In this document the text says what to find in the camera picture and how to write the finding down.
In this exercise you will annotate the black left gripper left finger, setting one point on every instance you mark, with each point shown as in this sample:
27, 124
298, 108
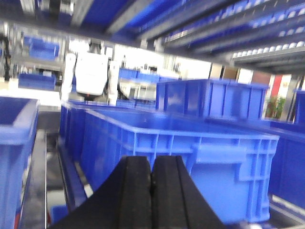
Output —
123, 201

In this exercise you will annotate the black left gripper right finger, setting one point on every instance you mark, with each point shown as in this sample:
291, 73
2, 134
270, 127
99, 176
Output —
176, 201

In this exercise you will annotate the overhead roller shelf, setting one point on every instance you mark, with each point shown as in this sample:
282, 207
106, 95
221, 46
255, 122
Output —
264, 35

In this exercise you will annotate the blue crate in centre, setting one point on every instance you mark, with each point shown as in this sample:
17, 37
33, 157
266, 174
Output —
230, 166

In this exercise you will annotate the blue crate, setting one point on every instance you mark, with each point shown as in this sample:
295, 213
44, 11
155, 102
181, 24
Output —
18, 123
211, 98
230, 166
287, 179

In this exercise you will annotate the blue crate behind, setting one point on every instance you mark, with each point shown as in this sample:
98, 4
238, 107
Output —
211, 98

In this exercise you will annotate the blue crate on right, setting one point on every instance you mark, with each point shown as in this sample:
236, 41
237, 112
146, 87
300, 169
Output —
287, 179

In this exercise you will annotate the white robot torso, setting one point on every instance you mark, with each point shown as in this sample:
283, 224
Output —
96, 75

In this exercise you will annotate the blue crate on left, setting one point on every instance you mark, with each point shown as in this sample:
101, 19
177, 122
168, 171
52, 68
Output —
18, 123

